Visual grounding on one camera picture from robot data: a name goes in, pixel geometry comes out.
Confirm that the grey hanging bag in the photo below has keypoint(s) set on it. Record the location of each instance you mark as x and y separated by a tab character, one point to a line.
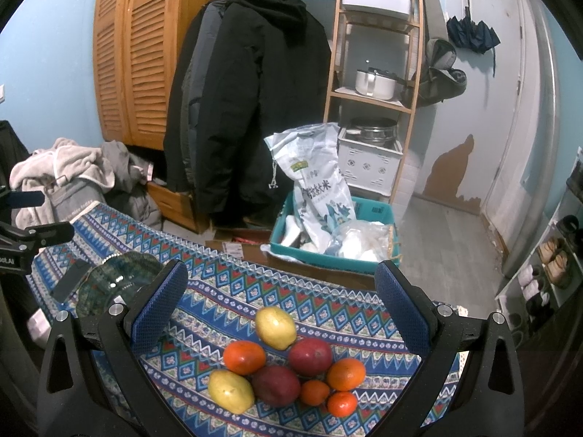
438	80

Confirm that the black smartphone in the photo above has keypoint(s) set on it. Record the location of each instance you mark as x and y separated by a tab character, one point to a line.
70	281

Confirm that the shoe rack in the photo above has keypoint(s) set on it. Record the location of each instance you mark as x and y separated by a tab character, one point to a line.
552	271

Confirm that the wooden shelf rack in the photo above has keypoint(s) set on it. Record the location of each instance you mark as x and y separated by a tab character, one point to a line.
361	41

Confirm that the large orange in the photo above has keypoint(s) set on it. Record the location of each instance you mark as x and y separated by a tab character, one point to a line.
244	357

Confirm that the yellow pear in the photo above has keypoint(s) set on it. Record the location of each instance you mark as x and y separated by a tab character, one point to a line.
275	327
230	391

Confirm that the white pot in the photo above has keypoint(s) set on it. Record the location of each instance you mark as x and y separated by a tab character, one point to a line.
376	84

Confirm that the teal storage box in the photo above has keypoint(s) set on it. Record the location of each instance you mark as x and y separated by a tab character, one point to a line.
366	209

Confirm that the dark blue umbrella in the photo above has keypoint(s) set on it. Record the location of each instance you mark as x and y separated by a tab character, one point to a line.
477	37

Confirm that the small tangerine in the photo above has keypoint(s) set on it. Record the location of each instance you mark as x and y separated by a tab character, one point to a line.
341	404
314	393

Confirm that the black hanging coat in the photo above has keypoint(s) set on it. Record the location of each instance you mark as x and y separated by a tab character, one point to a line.
247	69

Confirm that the pile of grey clothes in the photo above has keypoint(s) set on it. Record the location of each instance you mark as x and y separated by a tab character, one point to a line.
71	177

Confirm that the black chair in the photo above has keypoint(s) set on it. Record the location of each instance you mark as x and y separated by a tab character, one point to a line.
12	152

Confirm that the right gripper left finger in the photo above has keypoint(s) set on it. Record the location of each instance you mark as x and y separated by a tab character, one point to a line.
71	398

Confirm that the small tangerine front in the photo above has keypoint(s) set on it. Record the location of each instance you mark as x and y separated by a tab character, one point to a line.
341	404

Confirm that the dark glass scalloped plate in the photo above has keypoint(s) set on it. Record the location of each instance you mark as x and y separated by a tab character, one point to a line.
116	280

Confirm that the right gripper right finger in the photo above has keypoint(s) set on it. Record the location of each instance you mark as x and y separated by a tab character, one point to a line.
489	399

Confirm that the clear plastic bag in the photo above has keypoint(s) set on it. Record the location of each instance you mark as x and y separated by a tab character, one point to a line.
363	240

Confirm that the patterned blue tablecloth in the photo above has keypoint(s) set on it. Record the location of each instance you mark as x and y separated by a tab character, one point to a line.
219	306

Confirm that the steel steamer pot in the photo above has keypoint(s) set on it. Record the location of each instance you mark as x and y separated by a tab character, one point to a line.
378	131

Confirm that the dark red apple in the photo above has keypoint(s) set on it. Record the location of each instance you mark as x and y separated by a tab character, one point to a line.
277	386

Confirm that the white rice bag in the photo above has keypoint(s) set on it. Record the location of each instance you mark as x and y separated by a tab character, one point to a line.
322	201

